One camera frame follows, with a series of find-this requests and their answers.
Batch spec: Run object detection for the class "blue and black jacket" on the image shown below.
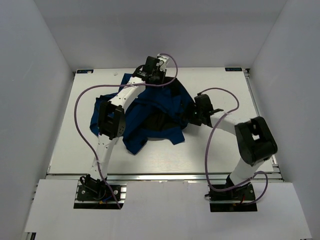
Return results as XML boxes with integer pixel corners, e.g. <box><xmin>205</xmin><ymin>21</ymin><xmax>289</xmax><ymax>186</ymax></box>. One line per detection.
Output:
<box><xmin>89</xmin><ymin>73</ymin><xmax>198</xmax><ymax>156</ymax></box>

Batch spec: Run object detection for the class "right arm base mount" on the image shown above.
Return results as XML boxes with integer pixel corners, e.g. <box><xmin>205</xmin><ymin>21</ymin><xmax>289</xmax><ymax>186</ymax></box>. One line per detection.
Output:
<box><xmin>204</xmin><ymin>183</ymin><xmax>258</xmax><ymax>213</ymax></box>

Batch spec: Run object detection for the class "right blue table label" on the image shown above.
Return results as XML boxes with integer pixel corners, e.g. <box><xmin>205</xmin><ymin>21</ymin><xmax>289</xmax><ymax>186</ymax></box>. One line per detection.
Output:
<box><xmin>224</xmin><ymin>67</ymin><xmax>243</xmax><ymax>72</ymax></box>

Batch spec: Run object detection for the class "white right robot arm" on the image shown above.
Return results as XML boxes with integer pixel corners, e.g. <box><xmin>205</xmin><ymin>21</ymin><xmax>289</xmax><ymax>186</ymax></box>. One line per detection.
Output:
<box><xmin>186</xmin><ymin>93</ymin><xmax>278</xmax><ymax>200</ymax></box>

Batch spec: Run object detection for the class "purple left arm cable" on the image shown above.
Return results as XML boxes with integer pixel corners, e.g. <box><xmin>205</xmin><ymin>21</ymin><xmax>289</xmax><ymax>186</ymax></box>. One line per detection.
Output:
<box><xmin>74</xmin><ymin>52</ymin><xmax>179</xmax><ymax>210</ymax></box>

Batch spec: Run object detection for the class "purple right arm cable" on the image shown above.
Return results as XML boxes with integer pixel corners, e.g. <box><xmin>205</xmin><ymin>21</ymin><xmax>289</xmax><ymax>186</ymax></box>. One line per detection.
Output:
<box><xmin>199</xmin><ymin>87</ymin><xmax>270</xmax><ymax>206</ymax></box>

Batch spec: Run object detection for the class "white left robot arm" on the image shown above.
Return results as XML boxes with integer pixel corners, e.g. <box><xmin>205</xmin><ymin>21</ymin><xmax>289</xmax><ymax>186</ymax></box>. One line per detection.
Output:
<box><xmin>73</xmin><ymin>53</ymin><xmax>174</xmax><ymax>200</ymax></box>

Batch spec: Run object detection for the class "blue table label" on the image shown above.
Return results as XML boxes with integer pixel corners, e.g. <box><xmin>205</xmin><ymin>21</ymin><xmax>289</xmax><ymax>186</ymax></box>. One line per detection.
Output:
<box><xmin>224</xmin><ymin>67</ymin><xmax>243</xmax><ymax>72</ymax></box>
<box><xmin>76</xmin><ymin>69</ymin><xmax>94</xmax><ymax>74</ymax></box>

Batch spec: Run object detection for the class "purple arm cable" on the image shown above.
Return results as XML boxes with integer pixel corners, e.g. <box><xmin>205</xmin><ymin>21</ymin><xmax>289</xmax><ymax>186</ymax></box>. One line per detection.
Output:
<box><xmin>199</xmin><ymin>87</ymin><xmax>270</xmax><ymax>206</ymax></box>
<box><xmin>74</xmin><ymin>52</ymin><xmax>179</xmax><ymax>210</ymax></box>

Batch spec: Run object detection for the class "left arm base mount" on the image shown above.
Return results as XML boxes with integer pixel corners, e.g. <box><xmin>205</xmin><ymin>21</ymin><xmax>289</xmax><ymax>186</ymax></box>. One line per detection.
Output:
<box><xmin>73</xmin><ymin>174</ymin><xmax>125</xmax><ymax>210</ymax></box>

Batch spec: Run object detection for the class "left blue table label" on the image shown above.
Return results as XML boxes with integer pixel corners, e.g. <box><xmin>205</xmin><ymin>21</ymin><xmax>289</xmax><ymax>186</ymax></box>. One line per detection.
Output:
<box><xmin>76</xmin><ymin>69</ymin><xmax>94</xmax><ymax>74</ymax></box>

